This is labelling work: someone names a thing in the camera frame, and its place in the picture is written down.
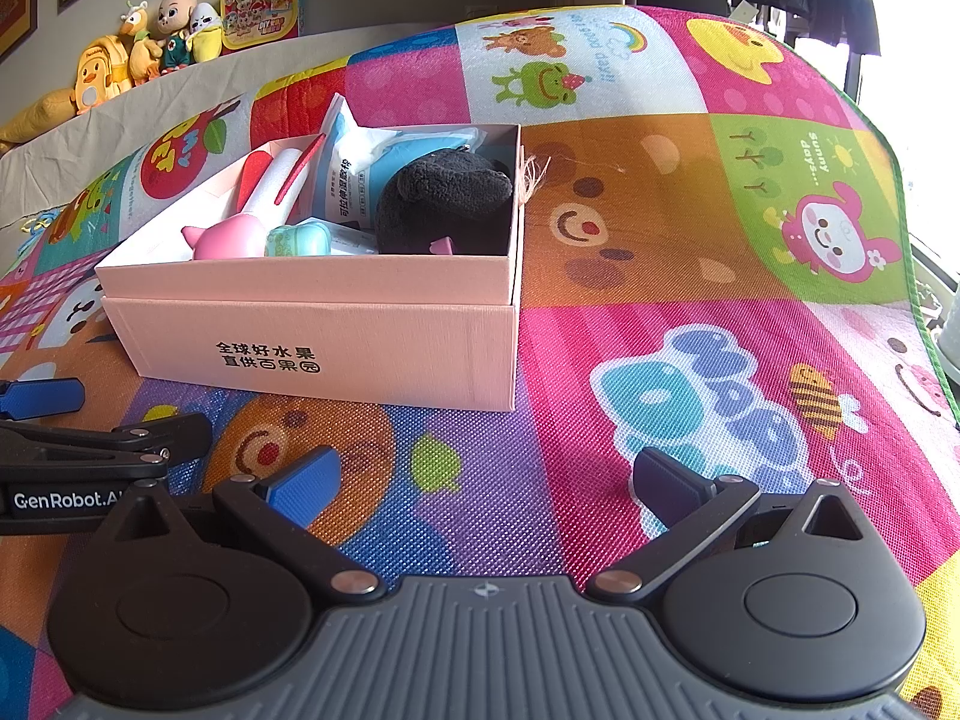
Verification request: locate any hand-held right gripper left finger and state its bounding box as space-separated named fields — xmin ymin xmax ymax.
xmin=105 ymin=444 xmax=383 ymax=605

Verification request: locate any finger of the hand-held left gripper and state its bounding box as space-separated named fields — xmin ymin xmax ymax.
xmin=0 ymin=379 xmax=85 ymax=422
xmin=0 ymin=412 xmax=213 ymax=479

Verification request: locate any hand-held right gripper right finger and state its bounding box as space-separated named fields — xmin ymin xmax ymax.
xmin=585 ymin=446 xmax=867 ymax=605

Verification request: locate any pink cardboard box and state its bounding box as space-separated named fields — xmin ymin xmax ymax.
xmin=94 ymin=122 xmax=524 ymax=413

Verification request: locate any pink plastic toy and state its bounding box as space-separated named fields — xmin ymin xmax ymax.
xmin=182 ymin=211 xmax=284 ymax=262

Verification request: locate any small mint green toy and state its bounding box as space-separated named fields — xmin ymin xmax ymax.
xmin=268 ymin=219 xmax=332 ymax=260

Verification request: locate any white and red foam rocket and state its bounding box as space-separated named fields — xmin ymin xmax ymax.
xmin=234 ymin=133 xmax=329 ymax=222

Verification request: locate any blue and white wipes packet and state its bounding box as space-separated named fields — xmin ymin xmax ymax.
xmin=304 ymin=94 xmax=481 ymax=237

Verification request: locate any colourful cartoon play mat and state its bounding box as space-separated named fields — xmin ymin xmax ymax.
xmin=0 ymin=4 xmax=960 ymax=720

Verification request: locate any yellow cushion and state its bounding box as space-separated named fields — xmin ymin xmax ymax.
xmin=0 ymin=86 xmax=80 ymax=155

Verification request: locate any black plush toy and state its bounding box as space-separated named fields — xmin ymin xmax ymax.
xmin=373 ymin=148 xmax=515 ymax=256

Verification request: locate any yellow duck plush backpack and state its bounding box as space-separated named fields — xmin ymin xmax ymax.
xmin=71 ymin=34 xmax=136 ymax=115

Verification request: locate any straw fibre tuft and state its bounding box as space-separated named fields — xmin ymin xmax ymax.
xmin=516 ymin=154 xmax=552 ymax=207

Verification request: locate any orange bird plush toy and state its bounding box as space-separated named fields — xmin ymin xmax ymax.
xmin=118 ymin=0 xmax=167 ymax=87

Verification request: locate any beige sofa cover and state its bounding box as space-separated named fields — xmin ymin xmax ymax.
xmin=0 ymin=21 xmax=470 ymax=230

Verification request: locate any baby doll plush toy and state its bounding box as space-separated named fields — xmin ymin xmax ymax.
xmin=154 ymin=0 xmax=202 ymax=74

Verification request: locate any banana plush toy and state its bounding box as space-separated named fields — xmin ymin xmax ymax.
xmin=186 ymin=1 xmax=224 ymax=62

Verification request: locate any red toy packaging box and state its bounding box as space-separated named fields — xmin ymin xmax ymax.
xmin=220 ymin=0 xmax=305 ymax=42

